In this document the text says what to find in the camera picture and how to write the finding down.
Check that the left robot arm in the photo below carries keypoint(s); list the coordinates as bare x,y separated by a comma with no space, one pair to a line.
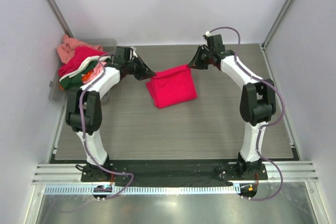
84,111

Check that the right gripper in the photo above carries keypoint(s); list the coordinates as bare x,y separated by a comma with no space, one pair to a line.
203,57

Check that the left aluminium frame post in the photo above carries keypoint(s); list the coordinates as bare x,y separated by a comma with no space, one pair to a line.
59,16

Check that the grey plastic tray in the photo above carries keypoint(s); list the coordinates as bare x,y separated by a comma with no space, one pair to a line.
56,94

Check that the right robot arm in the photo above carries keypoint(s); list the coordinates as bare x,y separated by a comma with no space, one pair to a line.
257,102

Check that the light pink t shirt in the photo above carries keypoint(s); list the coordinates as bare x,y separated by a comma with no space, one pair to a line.
97,70

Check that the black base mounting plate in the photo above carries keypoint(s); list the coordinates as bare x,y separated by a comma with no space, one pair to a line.
172,173

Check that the green white t shirt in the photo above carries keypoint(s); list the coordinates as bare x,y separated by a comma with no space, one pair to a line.
75,81

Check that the salmon pink t shirt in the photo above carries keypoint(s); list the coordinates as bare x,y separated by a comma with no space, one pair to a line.
66,50

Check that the crimson t shirt in tray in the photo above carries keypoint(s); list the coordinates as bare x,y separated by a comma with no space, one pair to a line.
83,56

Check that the white slotted cable duct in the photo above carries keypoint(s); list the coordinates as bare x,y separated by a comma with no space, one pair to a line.
89,189

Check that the orange garment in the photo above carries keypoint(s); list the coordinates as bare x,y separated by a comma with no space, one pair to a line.
85,77

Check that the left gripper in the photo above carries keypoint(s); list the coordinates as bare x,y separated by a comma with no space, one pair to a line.
138,67

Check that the magenta t shirt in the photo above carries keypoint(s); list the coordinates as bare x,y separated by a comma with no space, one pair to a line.
172,86

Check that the right aluminium table rail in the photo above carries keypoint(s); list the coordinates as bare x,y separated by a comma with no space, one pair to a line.
285,118

